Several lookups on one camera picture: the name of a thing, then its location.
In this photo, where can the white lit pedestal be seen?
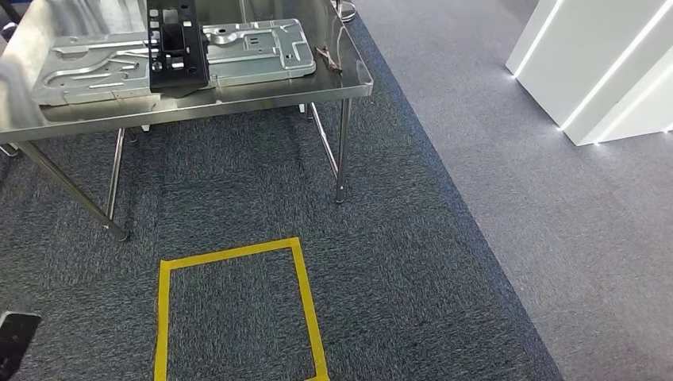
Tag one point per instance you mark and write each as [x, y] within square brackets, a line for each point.
[594, 63]

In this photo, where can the stamped sheet metal panel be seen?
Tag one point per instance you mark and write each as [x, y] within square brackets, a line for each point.
[252, 52]

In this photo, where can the black plastic plate frame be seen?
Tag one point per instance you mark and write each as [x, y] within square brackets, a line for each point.
[179, 68]

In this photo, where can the steel workbench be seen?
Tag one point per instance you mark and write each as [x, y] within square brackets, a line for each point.
[263, 100]

